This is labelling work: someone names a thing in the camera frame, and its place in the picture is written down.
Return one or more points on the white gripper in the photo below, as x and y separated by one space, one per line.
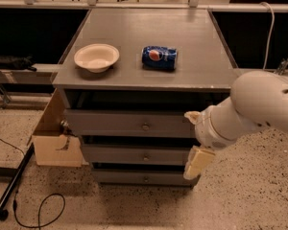
205 132

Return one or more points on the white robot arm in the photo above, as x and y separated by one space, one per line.
257 100

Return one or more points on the grey drawer cabinet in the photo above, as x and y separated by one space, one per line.
215 57

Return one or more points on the grey bottom drawer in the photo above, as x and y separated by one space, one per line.
143 177

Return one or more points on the grey drawer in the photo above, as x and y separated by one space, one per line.
129 123
143 177
176 156

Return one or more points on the grey middle drawer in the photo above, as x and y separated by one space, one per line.
176 156

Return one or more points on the grey top drawer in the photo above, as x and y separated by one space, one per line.
129 123

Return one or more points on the blue pepsi can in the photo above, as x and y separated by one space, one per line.
159 57

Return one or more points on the white paper bowl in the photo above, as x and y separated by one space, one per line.
96 58

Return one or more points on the cardboard box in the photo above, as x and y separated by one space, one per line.
55 145

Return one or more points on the black metal bar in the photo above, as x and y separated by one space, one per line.
14 175

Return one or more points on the metal guard rail frame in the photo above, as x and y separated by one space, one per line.
48 30

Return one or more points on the black cloth on rail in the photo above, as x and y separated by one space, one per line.
17 63

